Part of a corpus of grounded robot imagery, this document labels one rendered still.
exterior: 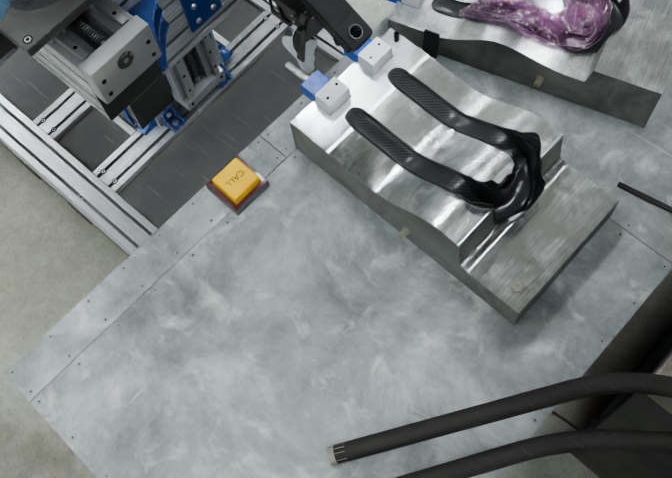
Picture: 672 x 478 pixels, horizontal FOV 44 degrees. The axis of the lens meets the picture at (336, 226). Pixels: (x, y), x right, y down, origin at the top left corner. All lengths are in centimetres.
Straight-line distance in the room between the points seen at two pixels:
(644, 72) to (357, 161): 50
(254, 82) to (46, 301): 83
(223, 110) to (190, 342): 101
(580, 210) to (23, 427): 155
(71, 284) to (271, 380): 116
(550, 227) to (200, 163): 111
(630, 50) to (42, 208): 170
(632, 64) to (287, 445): 85
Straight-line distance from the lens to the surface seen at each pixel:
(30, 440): 235
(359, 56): 148
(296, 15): 126
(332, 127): 143
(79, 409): 144
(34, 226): 254
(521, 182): 141
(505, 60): 155
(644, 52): 154
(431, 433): 128
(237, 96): 231
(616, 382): 126
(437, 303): 139
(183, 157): 225
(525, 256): 137
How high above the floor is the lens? 212
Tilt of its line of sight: 66 degrees down
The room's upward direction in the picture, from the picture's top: 10 degrees counter-clockwise
